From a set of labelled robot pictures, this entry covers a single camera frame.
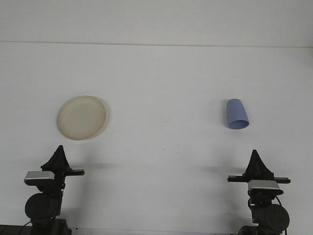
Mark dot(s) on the pale blue cup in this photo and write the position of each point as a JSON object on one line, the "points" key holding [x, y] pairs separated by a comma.
{"points": [[236, 110]]}

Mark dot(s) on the pale round plate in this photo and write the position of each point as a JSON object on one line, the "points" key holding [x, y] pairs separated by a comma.
{"points": [[82, 117]]}

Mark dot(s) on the dark robot platform edge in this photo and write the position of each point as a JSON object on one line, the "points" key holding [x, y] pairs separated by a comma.
{"points": [[9, 230]]}

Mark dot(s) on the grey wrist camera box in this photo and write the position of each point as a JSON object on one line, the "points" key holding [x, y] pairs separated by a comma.
{"points": [[263, 185], [39, 176]]}

